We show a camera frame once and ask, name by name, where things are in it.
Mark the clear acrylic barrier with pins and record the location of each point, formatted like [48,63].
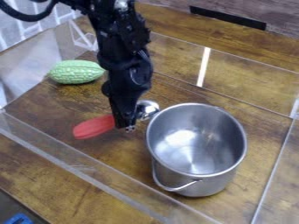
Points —
[94,181]

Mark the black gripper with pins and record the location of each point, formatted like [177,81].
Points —
[129,74]

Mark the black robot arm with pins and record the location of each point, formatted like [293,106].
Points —
[122,37]

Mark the stainless steel pot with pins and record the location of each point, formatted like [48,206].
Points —
[197,145]

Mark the blue object at corner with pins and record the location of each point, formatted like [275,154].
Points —
[18,218]

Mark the green bitter gourd toy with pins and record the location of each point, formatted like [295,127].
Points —
[76,72]

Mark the pink handled metal spoon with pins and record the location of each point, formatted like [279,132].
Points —
[101,124]

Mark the black wall vent strip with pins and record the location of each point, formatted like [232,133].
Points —
[228,18]

